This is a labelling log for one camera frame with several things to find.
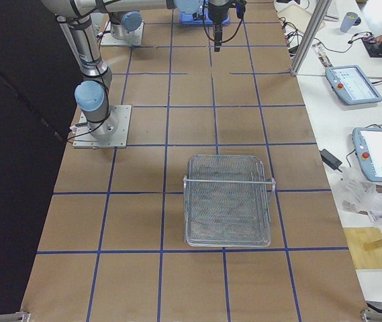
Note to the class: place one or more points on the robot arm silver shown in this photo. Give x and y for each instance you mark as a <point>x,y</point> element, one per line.
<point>124,23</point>
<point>92,95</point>

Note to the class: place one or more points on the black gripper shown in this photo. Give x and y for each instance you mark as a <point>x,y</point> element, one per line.
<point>217,13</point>

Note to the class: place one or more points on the light blue cup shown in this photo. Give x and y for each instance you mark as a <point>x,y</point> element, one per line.
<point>350,19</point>

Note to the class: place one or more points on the teach pendant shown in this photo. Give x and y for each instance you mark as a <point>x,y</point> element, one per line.
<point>368,147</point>
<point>351,85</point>

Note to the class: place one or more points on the aluminium frame post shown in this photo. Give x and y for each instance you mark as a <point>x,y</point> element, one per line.
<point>311,30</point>

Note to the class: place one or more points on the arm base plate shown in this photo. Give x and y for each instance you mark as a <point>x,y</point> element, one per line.
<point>134,40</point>
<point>113,133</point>

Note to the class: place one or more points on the near teach pendant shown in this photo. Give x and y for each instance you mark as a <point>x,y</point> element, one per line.
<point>368,147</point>

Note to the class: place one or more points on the aluminium corner post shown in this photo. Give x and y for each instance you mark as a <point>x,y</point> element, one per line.
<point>21,316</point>

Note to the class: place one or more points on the crumpled plastic bag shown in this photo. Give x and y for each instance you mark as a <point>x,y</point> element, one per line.
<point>359,195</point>

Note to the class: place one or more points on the wooden board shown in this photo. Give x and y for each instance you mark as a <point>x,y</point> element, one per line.
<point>360,240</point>

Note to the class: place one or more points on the black power adapter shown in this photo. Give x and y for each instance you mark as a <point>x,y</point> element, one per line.
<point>329,159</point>

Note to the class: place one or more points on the far teach pendant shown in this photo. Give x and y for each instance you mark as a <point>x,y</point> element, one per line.
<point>351,85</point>

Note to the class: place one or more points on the wire mesh basket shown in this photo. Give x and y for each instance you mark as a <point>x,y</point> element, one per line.
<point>226,201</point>

